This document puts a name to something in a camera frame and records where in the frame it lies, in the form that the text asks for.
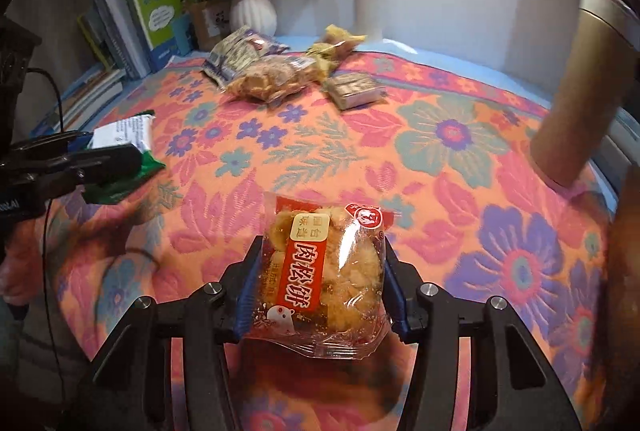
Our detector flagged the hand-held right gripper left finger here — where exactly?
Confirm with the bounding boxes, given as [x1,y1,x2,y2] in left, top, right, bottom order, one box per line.
[72,236,263,431]

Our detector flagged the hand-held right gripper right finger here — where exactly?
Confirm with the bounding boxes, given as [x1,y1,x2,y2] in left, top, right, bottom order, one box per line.
[382,246,583,431]

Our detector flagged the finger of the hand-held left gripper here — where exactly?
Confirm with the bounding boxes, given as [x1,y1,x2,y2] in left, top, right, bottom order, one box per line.
[10,130,96,172]
[30,145,144,200]

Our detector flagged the green and white snack packet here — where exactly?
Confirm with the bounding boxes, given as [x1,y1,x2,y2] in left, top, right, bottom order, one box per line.
[82,110,166,204]

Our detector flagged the red label pastry packet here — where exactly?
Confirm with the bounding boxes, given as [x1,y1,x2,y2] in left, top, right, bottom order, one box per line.
[245,191,393,359]

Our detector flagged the flat stacked books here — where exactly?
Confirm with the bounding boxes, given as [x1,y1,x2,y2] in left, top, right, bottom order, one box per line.
[30,66,126,136]

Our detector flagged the floral quilted blanket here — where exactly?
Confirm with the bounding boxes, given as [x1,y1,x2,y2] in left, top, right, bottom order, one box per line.
[50,38,631,431]

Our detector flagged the green cover book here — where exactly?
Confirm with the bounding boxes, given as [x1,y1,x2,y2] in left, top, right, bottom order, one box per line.
[125,0,198,62]

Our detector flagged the grey patterned snack packet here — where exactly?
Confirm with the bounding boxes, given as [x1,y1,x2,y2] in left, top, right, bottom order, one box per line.
[202,26,291,89]

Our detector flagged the brown pen holder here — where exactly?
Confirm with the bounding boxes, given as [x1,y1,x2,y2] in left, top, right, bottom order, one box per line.
[189,1,236,52]

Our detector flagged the clear golden snack packet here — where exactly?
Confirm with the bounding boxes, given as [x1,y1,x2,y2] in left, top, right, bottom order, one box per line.
[225,53,331,102]

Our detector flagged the white ribbed vase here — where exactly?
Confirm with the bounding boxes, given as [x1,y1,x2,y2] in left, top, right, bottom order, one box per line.
[227,0,278,36]

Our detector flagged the brown rectangular snack pack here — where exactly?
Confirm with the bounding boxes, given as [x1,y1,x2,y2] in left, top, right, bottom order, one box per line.
[322,72,386,112]

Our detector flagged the brown wooden basket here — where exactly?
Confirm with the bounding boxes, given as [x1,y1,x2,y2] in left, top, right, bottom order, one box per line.
[602,151,640,431]

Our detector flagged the light blue sheet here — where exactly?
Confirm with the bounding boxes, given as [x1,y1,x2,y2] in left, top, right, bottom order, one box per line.
[280,33,556,112]

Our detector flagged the yellow snack packet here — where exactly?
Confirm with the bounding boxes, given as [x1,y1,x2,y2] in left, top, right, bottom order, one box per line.
[305,25,368,72]

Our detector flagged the brown thermos silver lid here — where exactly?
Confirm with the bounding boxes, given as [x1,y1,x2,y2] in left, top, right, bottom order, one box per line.
[530,0,640,186]

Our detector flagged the white bottle black cap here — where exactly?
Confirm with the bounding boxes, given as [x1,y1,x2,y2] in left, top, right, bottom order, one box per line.
[352,0,386,39]

